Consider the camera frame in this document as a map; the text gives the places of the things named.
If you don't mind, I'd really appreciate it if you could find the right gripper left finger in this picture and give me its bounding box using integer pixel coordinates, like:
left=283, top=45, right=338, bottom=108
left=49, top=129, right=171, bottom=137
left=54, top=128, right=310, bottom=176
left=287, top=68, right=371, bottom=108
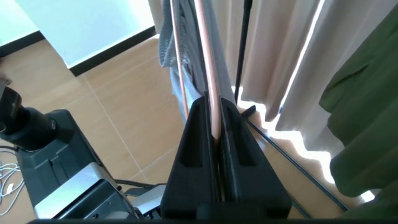
left=160, top=91, right=220, bottom=218

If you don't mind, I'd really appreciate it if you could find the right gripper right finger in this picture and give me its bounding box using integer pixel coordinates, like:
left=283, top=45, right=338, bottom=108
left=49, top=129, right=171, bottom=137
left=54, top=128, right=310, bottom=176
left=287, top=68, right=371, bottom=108
left=219, top=98, right=293, bottom=218

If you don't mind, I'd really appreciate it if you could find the pink clothes hanger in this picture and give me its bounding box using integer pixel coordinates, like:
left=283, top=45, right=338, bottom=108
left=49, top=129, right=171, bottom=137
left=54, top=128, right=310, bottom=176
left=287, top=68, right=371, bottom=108
left=169, top=0, right=222, bottom=141

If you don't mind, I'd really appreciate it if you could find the green long-sleeved shirt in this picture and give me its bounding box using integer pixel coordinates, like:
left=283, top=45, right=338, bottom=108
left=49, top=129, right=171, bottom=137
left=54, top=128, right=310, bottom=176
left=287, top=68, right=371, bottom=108
left=318, top=2, right=398, bottom=220

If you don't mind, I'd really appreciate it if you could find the pale grey garment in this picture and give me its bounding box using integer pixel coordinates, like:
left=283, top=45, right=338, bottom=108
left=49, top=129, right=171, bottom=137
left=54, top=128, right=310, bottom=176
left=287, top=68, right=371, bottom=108
left=158, top=0, right=236, bottom=122

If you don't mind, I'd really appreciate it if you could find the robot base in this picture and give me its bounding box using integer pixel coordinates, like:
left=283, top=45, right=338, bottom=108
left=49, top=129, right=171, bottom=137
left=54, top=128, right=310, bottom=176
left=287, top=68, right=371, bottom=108
left=15, top=108, right=165, bottom=220

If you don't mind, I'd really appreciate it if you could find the black clothes rack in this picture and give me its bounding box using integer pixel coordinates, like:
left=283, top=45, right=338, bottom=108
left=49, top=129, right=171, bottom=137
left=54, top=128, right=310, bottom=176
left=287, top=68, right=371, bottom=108
left=233, top=0, right=349, bottom=218

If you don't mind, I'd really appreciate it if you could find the beige curtain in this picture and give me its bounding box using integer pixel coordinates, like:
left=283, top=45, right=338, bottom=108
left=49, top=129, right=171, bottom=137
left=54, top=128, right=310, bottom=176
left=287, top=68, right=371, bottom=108
left=147, top=0, right=398, bottom=156

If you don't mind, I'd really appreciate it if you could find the black cable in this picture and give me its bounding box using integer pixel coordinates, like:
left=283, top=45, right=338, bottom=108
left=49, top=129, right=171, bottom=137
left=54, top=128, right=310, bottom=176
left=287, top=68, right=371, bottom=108
left=114, top=178, right=166, bottom=189

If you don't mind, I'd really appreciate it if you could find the white cable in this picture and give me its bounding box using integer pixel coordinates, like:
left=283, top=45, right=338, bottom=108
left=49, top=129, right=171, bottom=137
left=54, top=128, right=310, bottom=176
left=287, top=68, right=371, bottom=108
left=0, top=149, right=26, bottom=216

